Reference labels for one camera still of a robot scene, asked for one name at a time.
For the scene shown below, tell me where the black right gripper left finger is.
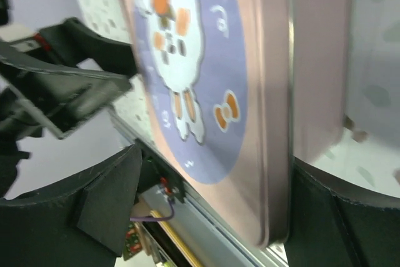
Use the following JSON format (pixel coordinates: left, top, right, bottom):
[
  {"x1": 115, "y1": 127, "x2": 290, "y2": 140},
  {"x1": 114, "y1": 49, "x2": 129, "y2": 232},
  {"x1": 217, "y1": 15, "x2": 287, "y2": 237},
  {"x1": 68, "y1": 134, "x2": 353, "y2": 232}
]
[{"x1": 1, "y1": 145, "x2": 142, "y2": 266}]

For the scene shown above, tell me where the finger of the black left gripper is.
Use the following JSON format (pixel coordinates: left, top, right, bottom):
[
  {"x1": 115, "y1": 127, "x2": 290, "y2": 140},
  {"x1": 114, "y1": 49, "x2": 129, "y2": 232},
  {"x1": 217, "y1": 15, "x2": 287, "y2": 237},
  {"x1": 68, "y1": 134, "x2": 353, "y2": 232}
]
[
  {"x1": 1, "y1": 41, "x2": 131, "y2": 141},
  {"x1": 39, "y1": 18, "x2": 138, "y2": 76}
]

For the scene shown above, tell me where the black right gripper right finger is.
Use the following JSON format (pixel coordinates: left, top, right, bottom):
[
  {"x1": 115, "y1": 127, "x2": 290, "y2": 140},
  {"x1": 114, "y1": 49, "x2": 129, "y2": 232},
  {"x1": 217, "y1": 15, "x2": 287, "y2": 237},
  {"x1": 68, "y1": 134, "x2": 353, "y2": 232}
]
[{"x1": 286, "y1": 159, "x2": 399, "y2": 266}]

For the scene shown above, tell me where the silver tin lid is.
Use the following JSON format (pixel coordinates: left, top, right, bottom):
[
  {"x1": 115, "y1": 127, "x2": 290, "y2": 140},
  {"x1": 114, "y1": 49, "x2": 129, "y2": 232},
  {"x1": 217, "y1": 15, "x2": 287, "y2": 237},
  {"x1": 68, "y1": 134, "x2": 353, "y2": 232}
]
[{"x1": 122, "y1": 0, "x2": 351, "y2": 247}]

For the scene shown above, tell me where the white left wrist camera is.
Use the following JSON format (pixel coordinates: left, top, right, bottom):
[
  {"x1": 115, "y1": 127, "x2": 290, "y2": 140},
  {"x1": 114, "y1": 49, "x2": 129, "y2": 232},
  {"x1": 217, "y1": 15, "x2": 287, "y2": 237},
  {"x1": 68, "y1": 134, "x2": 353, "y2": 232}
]
[{"x1": 1, "y1": 23, "x2": 39, "y2": 53}]

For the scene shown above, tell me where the aluminium front rail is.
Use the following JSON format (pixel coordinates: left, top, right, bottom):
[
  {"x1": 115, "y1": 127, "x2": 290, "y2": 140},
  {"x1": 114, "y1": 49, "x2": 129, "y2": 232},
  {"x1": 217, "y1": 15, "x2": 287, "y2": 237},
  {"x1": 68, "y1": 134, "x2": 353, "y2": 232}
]
[{"x1": 107, "y1": 110, "x2": 288, "y2": 267}]

